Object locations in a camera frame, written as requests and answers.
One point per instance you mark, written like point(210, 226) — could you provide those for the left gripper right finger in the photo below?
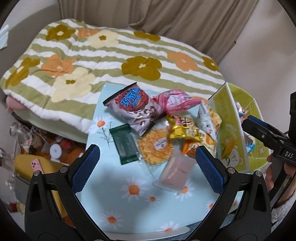
point(242, 211)

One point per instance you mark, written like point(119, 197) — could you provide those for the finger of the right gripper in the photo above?
point(271, 138)
point(253, 122)

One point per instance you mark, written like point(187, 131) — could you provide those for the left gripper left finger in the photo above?
point(52, 209)

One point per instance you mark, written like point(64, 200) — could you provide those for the grey white chips bag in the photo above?
point(208, 120)

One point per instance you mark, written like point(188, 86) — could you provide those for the yellow gold snack bag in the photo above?
point(183, 127)

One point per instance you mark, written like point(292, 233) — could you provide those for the orange white snack bag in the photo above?
point(190, 146)

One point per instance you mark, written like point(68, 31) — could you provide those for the pale pink wafer packet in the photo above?
point(176, 172)

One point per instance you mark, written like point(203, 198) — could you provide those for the pink striped snack bag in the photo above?
point(176, 101)

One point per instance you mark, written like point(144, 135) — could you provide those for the dark green snack packet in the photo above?
point(125, 144)

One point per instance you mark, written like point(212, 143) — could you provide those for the clear orange crisps packet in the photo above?
point(155, 146)

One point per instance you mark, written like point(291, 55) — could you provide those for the purple red cookie bag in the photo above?
point(133, 105)

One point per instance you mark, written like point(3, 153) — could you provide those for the shrimp flakes snack bag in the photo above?
point(248, 129)

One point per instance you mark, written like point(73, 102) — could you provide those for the person's right hand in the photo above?
point(270, 176)

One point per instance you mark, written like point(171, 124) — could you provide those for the green cardboard snack box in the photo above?
point(236, 148)

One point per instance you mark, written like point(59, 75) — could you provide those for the pink smartphone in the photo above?
point(36, 166)

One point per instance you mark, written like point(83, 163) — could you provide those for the yellow cushion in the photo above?
point(25, 165)

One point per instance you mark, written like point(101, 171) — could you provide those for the white tape roll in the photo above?
point(55, 152)

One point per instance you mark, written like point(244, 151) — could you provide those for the light blue daisy tablecloth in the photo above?
point(123, 198)

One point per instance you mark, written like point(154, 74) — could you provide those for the beige curtain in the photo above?
point(211, 27)

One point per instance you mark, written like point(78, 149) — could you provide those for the floral striped bed quilt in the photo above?
point(62, 73)

